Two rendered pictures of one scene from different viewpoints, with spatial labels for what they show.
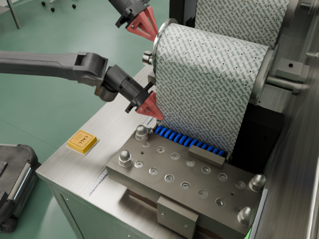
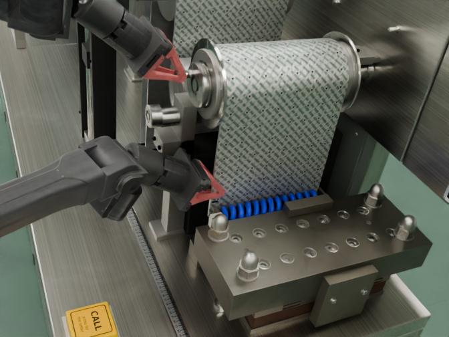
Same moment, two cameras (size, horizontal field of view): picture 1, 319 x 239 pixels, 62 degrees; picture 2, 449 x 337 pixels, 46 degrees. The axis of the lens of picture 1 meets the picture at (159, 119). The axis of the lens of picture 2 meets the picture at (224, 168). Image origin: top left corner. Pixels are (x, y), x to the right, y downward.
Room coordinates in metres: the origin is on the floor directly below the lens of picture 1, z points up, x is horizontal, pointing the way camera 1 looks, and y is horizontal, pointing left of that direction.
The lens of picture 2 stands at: (0.15, 0.62, 1.65)
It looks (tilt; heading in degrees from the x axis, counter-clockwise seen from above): 36 degrees down; 302
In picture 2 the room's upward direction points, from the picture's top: 9 degrees clockwise
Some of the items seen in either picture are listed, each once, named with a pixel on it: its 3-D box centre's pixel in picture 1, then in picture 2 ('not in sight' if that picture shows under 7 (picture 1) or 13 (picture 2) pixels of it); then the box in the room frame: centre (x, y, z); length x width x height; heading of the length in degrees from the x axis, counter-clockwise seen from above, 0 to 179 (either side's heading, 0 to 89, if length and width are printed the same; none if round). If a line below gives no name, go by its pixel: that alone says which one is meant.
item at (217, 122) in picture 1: (194, 118); (272, 166); (0.50, -0.09, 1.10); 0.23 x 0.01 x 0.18; 61
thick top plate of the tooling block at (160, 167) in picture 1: (187, 180); (313, 247); (0.38, -0.07, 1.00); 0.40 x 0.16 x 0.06; 61
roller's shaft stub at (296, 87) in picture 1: (284, 81); (351, 71); (0.47, -0.27, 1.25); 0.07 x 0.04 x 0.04; 61
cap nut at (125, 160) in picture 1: (125, 156); (249, 263); (0.41, 0.09, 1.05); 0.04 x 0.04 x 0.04
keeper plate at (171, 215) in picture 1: (176, 219); (343, 296); (0.29, -0.04, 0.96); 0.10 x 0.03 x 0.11; 61
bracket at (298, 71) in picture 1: (292, 69); (359, 53); (0.47, -0.28, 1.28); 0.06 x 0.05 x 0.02; 61
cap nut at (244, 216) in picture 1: (248, 214); (407, 225); (0.26, -0.19, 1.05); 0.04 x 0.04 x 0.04
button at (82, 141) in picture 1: (82, 141); (91, 326); (0.59, 0.26, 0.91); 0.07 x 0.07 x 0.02; 61
